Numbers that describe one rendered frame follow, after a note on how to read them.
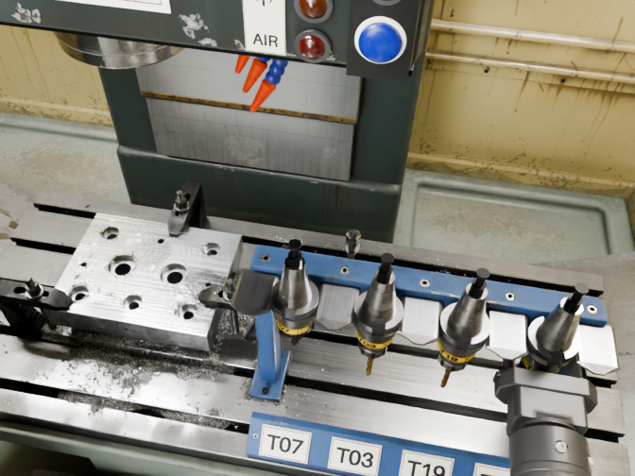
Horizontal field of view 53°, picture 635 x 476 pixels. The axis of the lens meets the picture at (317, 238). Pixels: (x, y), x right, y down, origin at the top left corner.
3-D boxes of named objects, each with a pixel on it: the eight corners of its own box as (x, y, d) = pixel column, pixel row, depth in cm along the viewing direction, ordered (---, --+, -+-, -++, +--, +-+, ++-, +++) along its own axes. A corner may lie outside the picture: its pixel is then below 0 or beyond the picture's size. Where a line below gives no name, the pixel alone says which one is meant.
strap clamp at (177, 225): (188, 267, 126) (177, 215, 115) (172, 264, 126) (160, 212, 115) (207, 219, 134) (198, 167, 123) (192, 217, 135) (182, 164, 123)
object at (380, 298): (396, 296, 82) (402, 263, 77) (396, 324, 79) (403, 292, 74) (362, 294, 83) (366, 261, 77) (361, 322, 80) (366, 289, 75)
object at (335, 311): (351, 334, 80) (352, 331, 80) (311, 328, 81) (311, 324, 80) (359, 291, 85) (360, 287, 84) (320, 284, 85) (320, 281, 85)
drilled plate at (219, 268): (209, 351, 109) (206, 335, 105) (50, 324, 112) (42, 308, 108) (243, 251, 124) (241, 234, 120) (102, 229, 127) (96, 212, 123)
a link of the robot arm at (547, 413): (610, 372, 76) (624, 469, 68) (582, 409, 83) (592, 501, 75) (504, 354, 77) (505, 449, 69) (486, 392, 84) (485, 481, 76)
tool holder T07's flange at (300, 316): (323, 293, 85) (324, 282, 84) (311, 330, 82) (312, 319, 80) (279, 282, 86) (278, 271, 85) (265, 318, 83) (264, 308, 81)
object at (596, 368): (620, 380, 77) (622, 376, 76) (574, 372, 78) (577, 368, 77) (612, 331, 82) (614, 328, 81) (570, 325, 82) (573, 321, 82)
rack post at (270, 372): (279, 402, 107) (275, 300, 85) (248, 397, 108) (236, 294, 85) (291, 352, 114) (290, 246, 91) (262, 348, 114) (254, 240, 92)
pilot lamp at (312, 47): (326, 64, 46) (327, 37, 44) (296, 60, 46) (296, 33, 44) (327, 59, 46) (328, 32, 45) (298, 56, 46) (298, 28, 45)
